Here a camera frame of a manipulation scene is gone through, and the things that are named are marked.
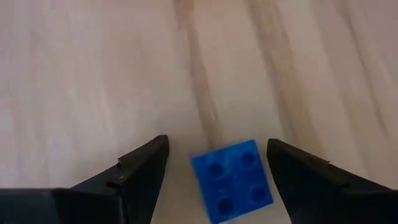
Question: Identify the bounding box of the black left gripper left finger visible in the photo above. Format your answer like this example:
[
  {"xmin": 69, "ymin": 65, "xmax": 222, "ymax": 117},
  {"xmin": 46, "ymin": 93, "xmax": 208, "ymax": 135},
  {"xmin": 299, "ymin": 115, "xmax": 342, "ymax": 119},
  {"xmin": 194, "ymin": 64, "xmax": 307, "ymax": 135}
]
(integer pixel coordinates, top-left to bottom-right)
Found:
[{"xmin": 70, "ymin": 134, "xmax": 170, "ymax": 224}]

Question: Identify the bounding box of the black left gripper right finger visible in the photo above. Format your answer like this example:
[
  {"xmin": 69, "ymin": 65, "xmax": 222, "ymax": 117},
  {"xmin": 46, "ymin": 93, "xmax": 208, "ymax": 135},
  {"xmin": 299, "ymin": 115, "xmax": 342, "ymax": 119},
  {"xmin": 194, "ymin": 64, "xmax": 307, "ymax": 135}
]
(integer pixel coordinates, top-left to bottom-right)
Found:
[{"xmin": 266, "ymin": 138, "xmax": 398, "ymax": 224}]

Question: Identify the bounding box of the blue 2x2 toy brick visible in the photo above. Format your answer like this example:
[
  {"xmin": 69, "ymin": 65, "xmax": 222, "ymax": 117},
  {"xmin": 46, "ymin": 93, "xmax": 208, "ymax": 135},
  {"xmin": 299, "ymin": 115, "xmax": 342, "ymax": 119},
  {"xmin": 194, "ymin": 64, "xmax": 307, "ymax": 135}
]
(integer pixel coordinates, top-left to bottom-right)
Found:
[{"xmin": 191, "ymin": 139, "xmax": 274, "ymax": 224}]

